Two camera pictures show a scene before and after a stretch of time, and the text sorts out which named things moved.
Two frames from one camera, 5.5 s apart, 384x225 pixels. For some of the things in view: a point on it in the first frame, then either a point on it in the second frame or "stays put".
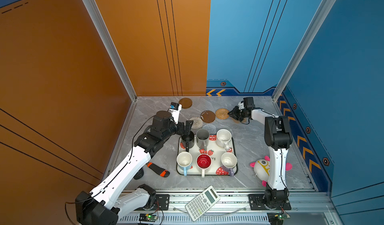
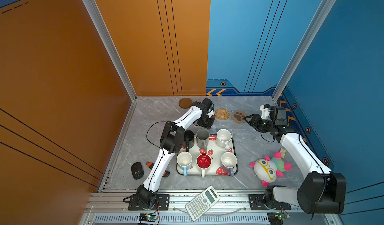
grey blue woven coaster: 211,128 stays put
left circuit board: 148,217 stays put
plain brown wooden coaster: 186,102 stays put
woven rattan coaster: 222,113 stays put
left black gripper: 180,131 → 208,125
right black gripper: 234,113 → 254,121
